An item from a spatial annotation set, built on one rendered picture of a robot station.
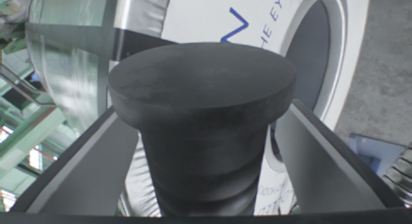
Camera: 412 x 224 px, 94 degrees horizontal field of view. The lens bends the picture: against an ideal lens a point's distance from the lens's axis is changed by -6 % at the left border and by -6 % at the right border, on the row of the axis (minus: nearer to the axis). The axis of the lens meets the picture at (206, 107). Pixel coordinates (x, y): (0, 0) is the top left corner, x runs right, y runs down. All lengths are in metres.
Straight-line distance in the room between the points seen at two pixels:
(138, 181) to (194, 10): 0.22
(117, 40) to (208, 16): 0.12
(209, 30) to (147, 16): 0.09
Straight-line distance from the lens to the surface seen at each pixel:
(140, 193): 0.30
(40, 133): 5.24
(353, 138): 2.18
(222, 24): 0.30
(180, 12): 0.26
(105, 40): 0.24
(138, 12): 0.23
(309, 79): 0.97
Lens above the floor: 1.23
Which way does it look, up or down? 19 degrees down
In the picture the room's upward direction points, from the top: 139 degrees counter-clockwise
